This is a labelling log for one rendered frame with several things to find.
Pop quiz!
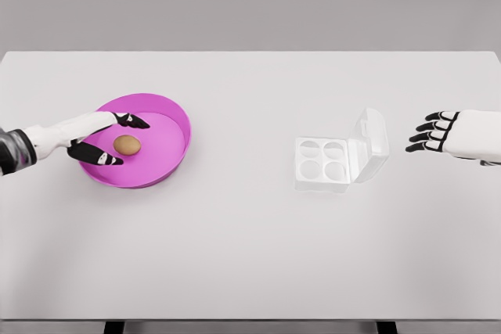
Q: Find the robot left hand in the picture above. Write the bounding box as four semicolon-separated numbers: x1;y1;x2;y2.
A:
60;111;151;166

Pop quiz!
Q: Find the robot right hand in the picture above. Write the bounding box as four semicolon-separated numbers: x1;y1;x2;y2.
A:
405;108;501;167

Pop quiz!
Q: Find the brown egg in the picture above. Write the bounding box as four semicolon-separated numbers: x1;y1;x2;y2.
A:
113;135;142;156

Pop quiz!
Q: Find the clear plastic egg box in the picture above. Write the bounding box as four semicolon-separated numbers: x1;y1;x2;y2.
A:
294;106;391;195

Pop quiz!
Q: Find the pink round tray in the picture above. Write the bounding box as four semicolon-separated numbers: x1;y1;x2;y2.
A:
79;92;193;191

